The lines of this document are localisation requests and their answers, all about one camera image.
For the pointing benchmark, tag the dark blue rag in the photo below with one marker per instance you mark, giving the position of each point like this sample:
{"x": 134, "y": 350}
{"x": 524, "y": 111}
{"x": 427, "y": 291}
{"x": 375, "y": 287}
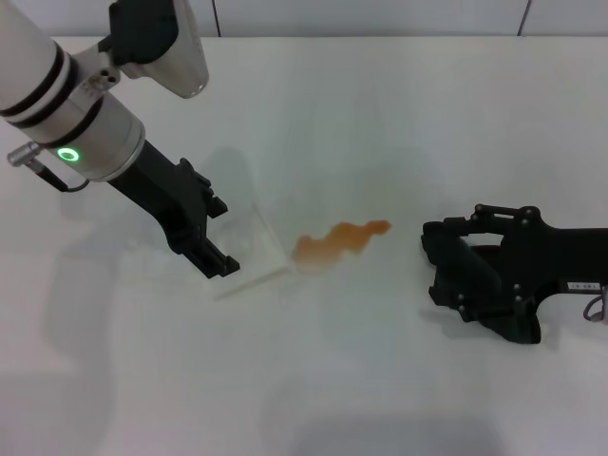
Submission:
{"x": 475, "y": 271}

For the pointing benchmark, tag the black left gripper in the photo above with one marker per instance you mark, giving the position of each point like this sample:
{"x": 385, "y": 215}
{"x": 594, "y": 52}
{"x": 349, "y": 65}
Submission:
{"x": 161, "y": 195}

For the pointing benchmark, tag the brown water stain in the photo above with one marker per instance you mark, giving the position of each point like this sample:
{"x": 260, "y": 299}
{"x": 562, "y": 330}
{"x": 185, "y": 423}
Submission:
{"x": 342, "y": 242}

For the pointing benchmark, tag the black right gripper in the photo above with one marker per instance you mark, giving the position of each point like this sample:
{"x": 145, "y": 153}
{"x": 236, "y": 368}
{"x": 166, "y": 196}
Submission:
{"x": 560, "y": 256}

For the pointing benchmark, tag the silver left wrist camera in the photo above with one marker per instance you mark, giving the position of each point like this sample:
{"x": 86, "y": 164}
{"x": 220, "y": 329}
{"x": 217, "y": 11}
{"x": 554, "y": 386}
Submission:
{"x": 180, "y": 52}

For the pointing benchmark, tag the white plastic cup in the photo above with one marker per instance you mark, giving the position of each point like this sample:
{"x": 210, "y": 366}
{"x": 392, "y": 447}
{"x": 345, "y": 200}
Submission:
{"x": 256, "y": 237}

